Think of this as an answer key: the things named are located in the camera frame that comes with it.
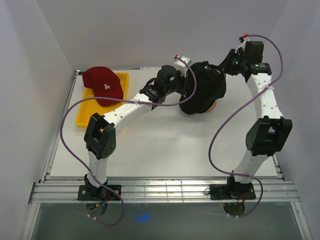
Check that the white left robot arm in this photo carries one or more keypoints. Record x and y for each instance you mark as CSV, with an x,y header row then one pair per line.
x,y
100,134

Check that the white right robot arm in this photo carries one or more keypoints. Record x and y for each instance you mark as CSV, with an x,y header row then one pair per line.
x,y
269,133

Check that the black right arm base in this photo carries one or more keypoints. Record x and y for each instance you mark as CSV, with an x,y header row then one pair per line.
x,y
224,192

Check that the yellow plastic tray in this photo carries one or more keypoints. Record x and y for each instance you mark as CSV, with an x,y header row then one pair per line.
x,y
88,108

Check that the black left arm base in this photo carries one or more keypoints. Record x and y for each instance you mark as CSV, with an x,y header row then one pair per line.
x,y
86,193

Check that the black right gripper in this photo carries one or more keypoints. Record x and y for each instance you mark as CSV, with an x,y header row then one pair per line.
x,y
225,64

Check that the wooden hat stand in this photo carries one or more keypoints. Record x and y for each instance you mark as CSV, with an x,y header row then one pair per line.
x,y
211,108

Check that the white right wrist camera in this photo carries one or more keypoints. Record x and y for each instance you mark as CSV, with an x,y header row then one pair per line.
x,y
243,39

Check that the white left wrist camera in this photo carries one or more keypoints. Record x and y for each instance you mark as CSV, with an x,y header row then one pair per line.
x,y
182,63

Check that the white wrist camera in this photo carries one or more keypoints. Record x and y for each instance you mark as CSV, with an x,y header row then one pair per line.
x,y
243,39
182,63

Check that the red baseball cap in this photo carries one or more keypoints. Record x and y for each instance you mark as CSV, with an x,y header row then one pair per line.
x,y
103,82

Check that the black NY baseball cap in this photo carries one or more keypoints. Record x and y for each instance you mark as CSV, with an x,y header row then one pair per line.
x,y
210,86

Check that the aluminium mounting rail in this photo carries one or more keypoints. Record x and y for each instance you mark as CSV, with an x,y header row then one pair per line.
x,y
155,190

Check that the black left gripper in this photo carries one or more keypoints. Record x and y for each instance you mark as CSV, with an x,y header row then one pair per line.
x,y
178,75

